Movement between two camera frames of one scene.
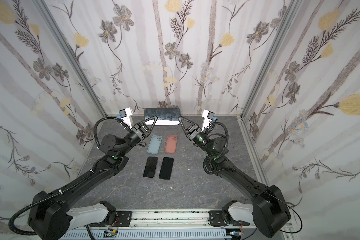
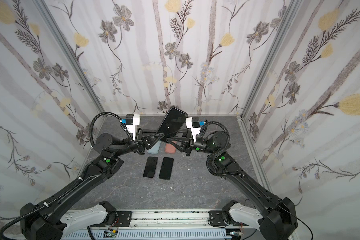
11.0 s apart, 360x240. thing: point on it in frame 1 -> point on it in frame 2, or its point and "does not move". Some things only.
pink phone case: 171,144 does not move
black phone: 165,116 -> 172,123
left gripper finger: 152,127 -> 149,141
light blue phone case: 154,144 does not move
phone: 166,168 does not move
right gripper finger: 189,121 -> 186,134
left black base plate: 124,218 does not move
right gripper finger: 180,119 -> 179,145
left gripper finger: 149,122 -> 152,136
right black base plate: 216,218 does not move
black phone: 150,167 does not move
